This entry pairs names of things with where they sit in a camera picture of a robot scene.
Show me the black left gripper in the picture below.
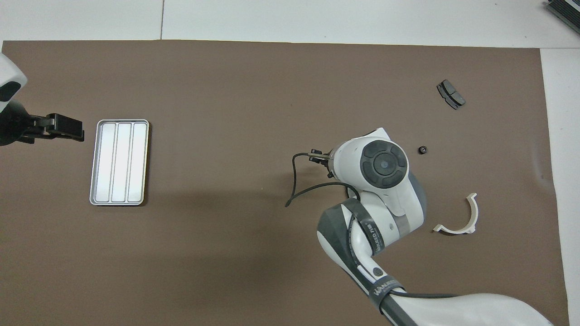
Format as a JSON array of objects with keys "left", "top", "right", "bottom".
[{"left": 0, "top": 101, "right": 85, "bottom": 146}]

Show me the silver metal tray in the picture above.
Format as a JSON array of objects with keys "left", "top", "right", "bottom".
[{"left": 89, "top": 119, "right": 150, "bottom": 206}]

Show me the brown table mat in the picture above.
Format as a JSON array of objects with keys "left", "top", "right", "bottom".
[{"left": 0, "top": 40, "right": 570, "bottom": 326}]

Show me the wide dark grey brake pad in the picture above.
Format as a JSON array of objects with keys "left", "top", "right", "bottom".
[{"left": 436, "top": 79, "right": 466, "bottom": 110}]

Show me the black ribbed device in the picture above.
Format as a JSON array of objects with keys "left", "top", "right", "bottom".
[{"left": 546, "top": 0, "right": 580, "bottom": 34}]

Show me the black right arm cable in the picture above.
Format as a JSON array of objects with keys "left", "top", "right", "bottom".
[{"left": 285, "top": 151, "right": 456, "bottom": 299}]

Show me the white curved plastic bracket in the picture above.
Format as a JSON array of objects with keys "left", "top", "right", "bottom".
[{"left": 433, "top": 192, "right": 479, "bottom": 236}]

